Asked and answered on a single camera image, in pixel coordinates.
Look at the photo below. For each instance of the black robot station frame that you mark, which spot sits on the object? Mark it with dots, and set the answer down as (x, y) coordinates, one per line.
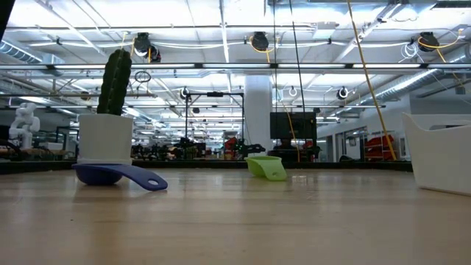
(215, 94)

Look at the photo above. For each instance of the black aluminium table frame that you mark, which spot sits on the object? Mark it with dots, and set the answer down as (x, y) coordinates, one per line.
(184, 164)

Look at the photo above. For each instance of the green cactus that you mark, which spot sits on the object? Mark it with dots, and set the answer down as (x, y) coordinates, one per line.
(114, 84)

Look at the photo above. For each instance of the navy blue measuring cup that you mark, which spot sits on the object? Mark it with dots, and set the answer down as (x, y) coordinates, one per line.
(95, 174)

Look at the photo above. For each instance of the white plant pot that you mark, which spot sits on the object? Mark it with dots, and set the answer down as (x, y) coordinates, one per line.
(105, 138)

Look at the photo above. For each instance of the white robot figure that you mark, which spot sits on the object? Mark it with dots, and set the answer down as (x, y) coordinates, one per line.
(24, 125)

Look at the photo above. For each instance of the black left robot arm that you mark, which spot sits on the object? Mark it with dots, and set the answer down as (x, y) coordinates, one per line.
(4, 14)

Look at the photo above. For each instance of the white plastic basket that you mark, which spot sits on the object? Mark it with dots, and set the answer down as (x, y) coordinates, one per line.
(441, 154)

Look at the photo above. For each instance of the red storage bins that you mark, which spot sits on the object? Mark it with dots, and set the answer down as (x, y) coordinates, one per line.
(379, 143)

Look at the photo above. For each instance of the green measuring cup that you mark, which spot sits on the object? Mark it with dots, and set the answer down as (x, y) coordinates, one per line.
(266, 169)

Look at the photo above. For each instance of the black monitor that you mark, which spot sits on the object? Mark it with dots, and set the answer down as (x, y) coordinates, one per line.
(292, 125)

